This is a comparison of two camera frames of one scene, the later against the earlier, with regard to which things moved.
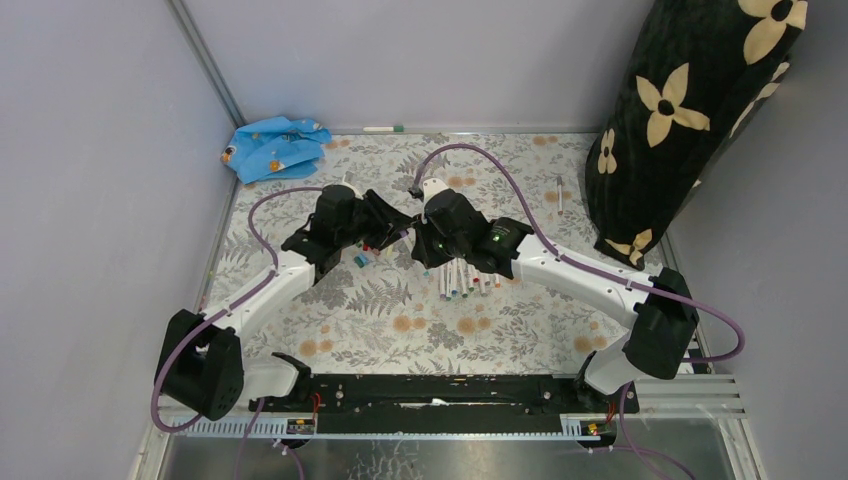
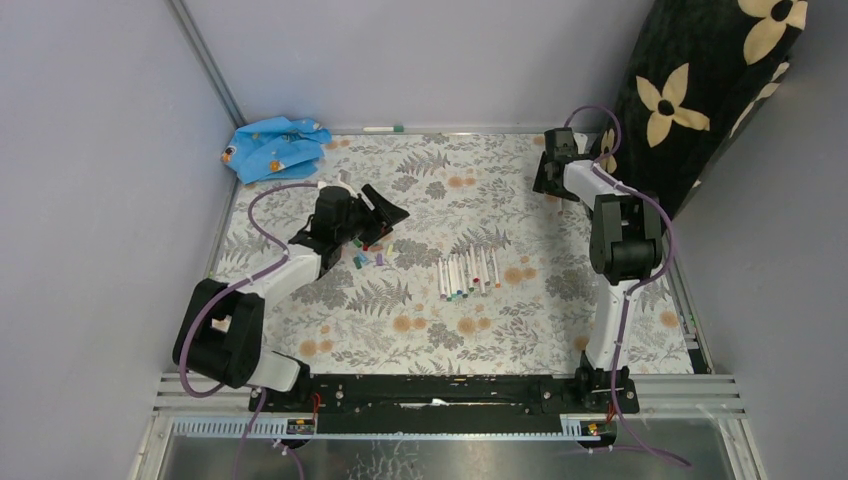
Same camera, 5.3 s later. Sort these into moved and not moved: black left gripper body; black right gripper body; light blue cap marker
Moved: black right gripper body
Not moved: black left gripper body; light blue cap marker
